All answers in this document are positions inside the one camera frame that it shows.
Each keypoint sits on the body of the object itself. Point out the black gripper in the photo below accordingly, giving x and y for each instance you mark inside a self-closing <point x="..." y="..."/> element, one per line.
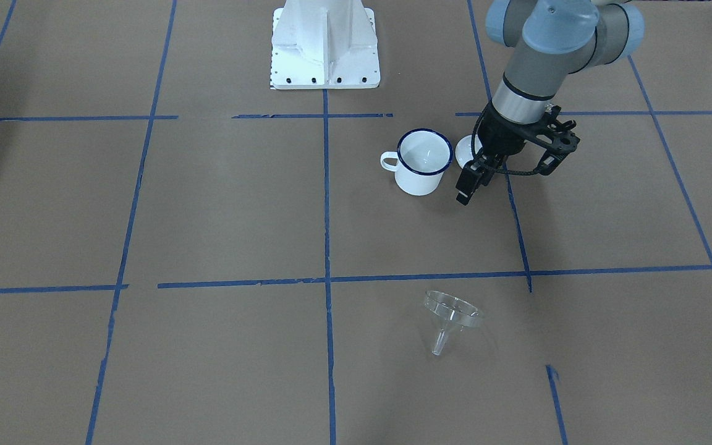
<point x="499" y="137"/>

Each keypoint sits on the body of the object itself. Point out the white ceramic lid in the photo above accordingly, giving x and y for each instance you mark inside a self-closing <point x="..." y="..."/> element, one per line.
<point x="463" y="151"/>

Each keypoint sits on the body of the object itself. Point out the clear plastic funnel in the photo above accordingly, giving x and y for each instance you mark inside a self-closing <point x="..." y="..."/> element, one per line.
<point x="453" y="315"/>

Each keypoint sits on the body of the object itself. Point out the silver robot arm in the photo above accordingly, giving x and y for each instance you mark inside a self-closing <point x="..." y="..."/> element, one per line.
<point x="518" y="132"/>

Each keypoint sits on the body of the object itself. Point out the white enamel mug blue rim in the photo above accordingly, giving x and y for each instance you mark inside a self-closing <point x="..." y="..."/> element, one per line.
<point x="419" y="161"/>

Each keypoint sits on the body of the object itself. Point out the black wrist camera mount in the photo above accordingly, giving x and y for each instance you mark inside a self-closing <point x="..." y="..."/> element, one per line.
<point x="555" y="137"/>

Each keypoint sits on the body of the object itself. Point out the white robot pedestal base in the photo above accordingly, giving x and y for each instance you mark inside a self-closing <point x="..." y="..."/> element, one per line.
<point x="324" y="44"/>

